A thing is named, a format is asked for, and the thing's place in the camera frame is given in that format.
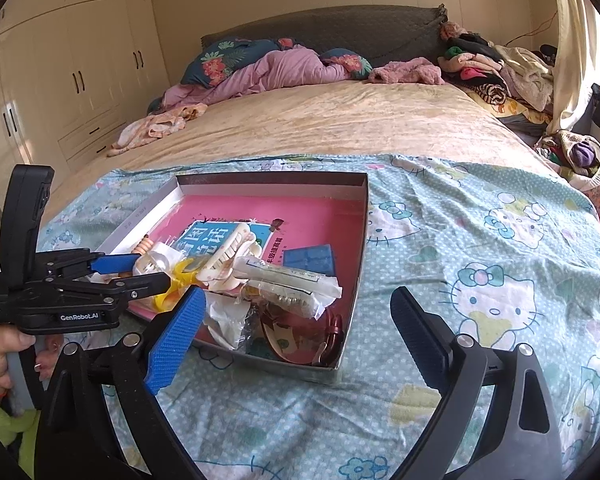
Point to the pink book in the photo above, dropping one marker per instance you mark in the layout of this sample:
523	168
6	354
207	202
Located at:
300	215

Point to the pink fuzzy garment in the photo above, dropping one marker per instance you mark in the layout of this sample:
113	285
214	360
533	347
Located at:
410	72

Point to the clear plastic jewelry bag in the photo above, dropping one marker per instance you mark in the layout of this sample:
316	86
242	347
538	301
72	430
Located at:
280	302

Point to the bag of clothes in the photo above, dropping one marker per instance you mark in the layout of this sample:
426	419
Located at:
580	160

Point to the small white packet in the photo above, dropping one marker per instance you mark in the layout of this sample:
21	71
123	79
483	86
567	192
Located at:
290	275

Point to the crumpled clear wrapper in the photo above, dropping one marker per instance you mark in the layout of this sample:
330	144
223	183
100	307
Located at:
230	322

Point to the person's left forearm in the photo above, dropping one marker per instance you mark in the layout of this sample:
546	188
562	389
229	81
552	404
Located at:
10	430

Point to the pink quilt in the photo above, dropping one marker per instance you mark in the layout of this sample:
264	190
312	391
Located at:
280	72

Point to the pile of clothes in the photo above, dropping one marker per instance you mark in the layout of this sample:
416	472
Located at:
500	70

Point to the blue square case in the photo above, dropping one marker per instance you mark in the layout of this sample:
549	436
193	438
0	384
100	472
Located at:
310	259

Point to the dark red hair clip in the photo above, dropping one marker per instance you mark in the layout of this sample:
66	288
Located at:
332	332

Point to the floral pillow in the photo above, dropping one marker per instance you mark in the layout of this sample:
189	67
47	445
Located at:
350	62
215	62

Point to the cartoon printed blanket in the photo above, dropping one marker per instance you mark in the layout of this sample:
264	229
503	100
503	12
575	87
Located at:
480	260

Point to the cream wardrobe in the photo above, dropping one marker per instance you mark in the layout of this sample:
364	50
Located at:
80	60

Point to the cream curtain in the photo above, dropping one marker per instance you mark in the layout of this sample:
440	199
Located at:
575	35

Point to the pink floral garment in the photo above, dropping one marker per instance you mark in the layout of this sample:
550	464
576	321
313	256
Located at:
155	127

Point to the yellow plastic hair clip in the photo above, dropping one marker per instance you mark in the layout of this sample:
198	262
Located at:
182	270

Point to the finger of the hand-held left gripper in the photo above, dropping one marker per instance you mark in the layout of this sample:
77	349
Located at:
140	285
115	262

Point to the grey cardboard box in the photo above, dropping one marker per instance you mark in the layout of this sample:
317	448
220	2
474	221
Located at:
280	182

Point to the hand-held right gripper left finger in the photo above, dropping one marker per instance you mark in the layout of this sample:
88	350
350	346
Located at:
180	340

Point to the beige bedspread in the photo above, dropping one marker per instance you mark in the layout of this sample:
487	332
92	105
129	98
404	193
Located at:
330	120

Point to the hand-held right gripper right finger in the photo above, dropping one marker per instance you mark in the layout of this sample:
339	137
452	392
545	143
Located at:
420	330

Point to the grey quilted headboard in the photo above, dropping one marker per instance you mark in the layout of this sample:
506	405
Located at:
355	30

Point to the person's left hand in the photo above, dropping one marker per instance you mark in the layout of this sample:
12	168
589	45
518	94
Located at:
0	355

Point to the cream hair claw clip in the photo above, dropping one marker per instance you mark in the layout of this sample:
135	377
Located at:
230	250

